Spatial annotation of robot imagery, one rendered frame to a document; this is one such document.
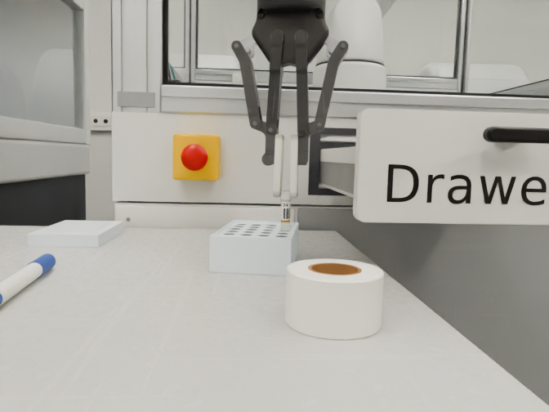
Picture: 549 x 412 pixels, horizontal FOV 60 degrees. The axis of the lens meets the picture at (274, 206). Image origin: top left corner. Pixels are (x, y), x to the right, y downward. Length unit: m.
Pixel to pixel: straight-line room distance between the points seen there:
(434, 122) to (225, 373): 0.32
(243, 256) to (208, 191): 0.32
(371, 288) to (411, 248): 0.53
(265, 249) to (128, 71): 0.44
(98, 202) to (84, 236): 3.56
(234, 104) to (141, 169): 0.19
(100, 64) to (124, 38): 3.39
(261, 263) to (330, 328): 0.18
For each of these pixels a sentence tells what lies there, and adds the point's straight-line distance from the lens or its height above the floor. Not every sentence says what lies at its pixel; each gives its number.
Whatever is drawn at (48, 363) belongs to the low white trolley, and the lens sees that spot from 0.31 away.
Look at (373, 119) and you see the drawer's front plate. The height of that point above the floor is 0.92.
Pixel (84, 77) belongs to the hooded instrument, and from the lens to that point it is 1.79.
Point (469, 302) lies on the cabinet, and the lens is 0.92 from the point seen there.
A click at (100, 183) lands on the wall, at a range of 4.18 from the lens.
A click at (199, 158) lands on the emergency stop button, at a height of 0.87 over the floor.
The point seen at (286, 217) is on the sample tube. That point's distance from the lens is 0.54.
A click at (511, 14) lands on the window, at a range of 0.96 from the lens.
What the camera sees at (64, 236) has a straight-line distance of 0.65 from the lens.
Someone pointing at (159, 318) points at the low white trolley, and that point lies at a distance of 0.37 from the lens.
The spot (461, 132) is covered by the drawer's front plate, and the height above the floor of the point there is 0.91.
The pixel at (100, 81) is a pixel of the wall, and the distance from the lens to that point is 4.20.
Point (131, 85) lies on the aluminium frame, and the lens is 0.82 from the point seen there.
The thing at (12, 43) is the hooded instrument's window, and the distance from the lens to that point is 1.37.
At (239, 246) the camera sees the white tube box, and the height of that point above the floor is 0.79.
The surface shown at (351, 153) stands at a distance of 0.58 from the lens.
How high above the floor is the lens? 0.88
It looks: 6 degrees down
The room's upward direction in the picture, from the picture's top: 2 degrees clockwise
